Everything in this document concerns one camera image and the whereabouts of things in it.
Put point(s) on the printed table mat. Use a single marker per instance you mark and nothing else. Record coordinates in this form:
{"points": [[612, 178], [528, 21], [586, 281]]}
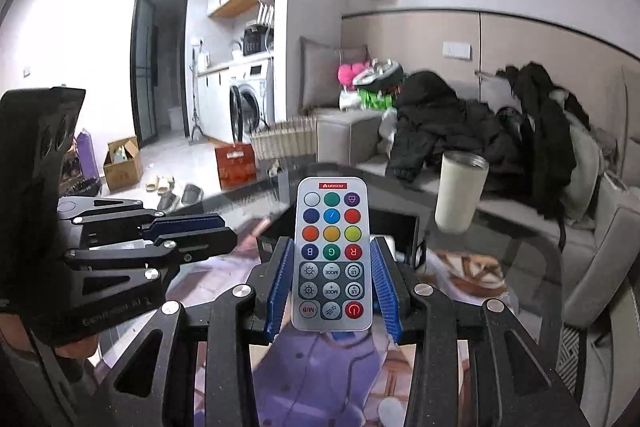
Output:
{"points": [[320, 367]]}

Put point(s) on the black leather bag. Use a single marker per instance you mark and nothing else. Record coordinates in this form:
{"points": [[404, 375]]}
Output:
{"points": [[510, 123]]}

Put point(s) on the cardboard box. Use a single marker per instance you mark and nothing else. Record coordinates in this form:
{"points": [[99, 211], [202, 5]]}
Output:
{"points": [[122, 172]]}

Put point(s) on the black countertop oven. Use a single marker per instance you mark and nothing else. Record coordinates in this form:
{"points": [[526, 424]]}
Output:
{"points": [[255, 42]]}

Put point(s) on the grey slipper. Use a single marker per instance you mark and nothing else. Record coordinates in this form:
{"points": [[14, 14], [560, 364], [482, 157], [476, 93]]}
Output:
{"points": [[191, 193], [168, 202]]}

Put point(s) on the black white printed bag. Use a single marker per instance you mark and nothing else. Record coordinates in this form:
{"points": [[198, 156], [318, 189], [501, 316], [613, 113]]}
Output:
{"points": [[380, 74]]}

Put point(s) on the white base cabinet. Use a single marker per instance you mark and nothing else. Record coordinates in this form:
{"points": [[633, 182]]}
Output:
{"points": [[215, 102]]}

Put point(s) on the white washing machine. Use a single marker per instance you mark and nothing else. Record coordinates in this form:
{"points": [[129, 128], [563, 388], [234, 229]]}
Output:
{"points": [[255, 102]]}

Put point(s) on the white garment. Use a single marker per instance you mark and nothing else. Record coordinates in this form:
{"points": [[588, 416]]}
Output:
{"points": [[387, 132]]}

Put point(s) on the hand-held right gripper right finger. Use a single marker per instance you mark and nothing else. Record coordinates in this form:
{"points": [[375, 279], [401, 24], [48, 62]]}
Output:
{"points": [[387, 292]]}

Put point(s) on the black storage box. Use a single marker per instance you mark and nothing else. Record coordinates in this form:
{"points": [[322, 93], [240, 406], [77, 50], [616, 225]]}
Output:
{"points": [[406, 232]]}

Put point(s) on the black puffer jacket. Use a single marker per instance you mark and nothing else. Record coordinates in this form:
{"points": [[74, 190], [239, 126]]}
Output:
{"points": [[430, 122]]}

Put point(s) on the white cup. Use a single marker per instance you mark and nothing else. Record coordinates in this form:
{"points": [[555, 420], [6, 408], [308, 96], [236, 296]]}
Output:
{"points": [[460, 197]]}

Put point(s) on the black coat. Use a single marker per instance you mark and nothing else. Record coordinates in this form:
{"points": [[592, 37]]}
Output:
{"points": [[550, 142]]}

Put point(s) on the white remote with coloured buttons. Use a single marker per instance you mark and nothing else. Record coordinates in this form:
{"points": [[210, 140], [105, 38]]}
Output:
{"points": [[332, 232]]}

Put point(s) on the white wall outlet plate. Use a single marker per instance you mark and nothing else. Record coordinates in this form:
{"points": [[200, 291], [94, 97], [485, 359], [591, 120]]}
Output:
{"points": [[456, 51]]}

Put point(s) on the wicker basket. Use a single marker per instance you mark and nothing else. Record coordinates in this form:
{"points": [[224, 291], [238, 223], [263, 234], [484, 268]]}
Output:
{"points": [[285, 139]]}

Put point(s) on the purple bag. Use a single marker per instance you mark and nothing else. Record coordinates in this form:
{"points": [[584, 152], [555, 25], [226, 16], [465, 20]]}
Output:
{"points": [[89, 157]]}

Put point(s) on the black white patterned rug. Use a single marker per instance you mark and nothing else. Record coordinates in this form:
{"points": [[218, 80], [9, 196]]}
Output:
{"points": [[570, 357]]}

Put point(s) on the white plastic bag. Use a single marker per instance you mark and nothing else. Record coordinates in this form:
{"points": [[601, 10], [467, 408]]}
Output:
{"points": [[348, 99]]}

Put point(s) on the light grey cushion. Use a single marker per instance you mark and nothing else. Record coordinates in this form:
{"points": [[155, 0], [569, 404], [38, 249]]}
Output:
{"points": [[585, 167]]}

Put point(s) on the black framed glass door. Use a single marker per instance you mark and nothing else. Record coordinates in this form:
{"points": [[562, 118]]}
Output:
{"points": [[150, 67]]}

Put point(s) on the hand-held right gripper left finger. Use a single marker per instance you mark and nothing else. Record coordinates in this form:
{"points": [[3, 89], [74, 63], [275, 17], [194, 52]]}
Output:
{"points": [[280, 288]]}

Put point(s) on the pink plush toy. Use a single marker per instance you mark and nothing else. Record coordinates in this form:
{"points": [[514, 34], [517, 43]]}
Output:
{"points": [[347, 73]]}

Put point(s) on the grey sofa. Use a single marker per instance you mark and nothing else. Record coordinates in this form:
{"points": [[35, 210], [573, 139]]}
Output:
{"points": [[345, 132]]}

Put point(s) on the red box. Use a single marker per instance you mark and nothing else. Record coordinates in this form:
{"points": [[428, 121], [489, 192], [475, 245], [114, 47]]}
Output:
{"points": [[237, 169]]}

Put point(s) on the white bin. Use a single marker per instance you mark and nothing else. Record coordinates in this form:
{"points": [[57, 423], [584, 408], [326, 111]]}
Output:
{"points": [[175, 118]]}

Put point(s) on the cluttered dark shelf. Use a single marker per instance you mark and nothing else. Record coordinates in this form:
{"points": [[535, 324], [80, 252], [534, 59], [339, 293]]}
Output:
{"points": [[80, 177]]}

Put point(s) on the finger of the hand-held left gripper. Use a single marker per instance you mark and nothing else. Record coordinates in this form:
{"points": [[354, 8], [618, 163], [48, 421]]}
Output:
{"points": [[185, 222], [200, 244]]}

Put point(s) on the green plastic bag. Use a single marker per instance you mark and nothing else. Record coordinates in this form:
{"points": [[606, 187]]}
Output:
{"points": [[375, 99]]}

